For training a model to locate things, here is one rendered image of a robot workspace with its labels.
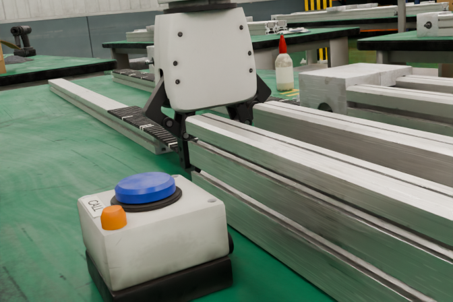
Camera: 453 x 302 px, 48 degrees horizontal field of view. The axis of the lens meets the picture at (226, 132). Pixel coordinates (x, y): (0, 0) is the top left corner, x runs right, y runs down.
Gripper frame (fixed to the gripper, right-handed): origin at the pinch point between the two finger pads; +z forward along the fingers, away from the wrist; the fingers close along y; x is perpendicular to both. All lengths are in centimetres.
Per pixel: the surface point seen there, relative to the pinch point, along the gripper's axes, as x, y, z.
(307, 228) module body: 23.9, 5.0, -1.0
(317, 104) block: -0.3, -14.0, -2.9
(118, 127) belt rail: -32.9, 1.9, 2.2
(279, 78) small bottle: -44, -37, 0
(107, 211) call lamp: 20.4, 16.3, -4.1
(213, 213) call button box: 21.1, 10.0, -2.5
